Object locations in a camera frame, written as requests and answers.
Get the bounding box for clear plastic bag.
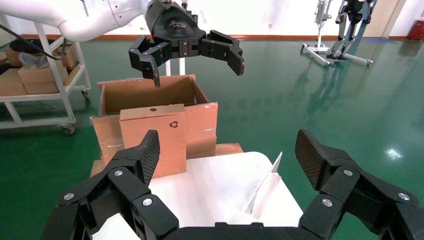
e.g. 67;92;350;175
18;52;51;70

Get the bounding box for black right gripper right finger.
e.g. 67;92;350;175
294;129;424;240

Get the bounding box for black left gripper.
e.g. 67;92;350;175
128;0;246;89

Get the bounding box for clear acrylic sign holder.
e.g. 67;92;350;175
245;151;283;220

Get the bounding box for black bag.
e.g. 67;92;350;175
9;38;56;54

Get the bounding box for flat brown cardboard sheet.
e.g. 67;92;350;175
90;143;244;178

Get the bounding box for white metal frame posts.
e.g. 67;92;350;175
164;58;186;76

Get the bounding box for red fire extinguisher box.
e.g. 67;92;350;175
406;20;424;41

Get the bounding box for white metal shelf cart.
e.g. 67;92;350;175
0;22;92;137

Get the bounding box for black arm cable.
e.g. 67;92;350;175
0;23;68;61

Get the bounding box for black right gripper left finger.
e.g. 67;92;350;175
39;129;180;240

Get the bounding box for large open cardboard box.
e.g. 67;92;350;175
90;74;220;167

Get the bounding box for tan cardboard box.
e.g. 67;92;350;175
18;64;69;95
4;48;24;68
52;43;79;70
0;68;27;98

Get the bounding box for black humanoid robot legs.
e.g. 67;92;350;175
326;0;377;61

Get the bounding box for small cardboard box recycling symbol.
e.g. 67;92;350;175
119;103;187;179

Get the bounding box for white metal floor stand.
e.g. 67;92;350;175
300;0;374;68

